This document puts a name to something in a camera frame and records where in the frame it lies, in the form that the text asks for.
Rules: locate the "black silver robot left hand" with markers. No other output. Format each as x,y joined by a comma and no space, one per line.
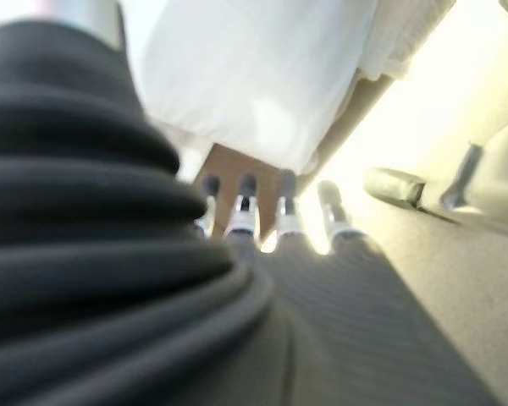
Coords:
110,275

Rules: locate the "white duvet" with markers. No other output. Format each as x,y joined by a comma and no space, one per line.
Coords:
245,76

